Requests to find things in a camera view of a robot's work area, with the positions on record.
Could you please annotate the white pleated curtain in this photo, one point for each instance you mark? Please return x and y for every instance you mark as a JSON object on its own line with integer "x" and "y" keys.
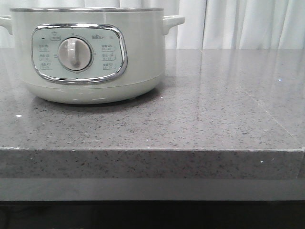
{"x": 211, "y": 24}

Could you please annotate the pale green electric cooking pot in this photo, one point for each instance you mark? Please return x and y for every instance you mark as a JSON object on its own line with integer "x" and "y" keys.
{"x": 89, "y": 55}

